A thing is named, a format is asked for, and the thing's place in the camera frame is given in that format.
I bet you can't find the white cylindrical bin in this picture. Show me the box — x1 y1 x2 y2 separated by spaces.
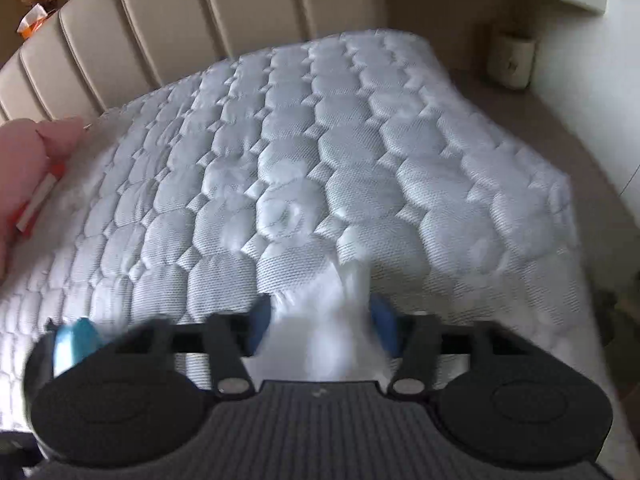
486 30 536 91

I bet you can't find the white quilted mattress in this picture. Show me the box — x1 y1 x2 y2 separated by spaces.
1 30 606 430

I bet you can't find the pink plush toy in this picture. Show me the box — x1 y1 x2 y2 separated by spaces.
0 117 86 278

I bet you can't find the orange white small box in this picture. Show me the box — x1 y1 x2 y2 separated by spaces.
16 4 49 40

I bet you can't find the light blue wipes packet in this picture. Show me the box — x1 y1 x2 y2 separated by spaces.
52 318 103 377

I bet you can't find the white wipe cloth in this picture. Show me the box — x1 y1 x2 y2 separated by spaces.
244 259 393 388

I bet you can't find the beige padded headboard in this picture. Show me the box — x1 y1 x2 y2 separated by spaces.
1 0 386 120

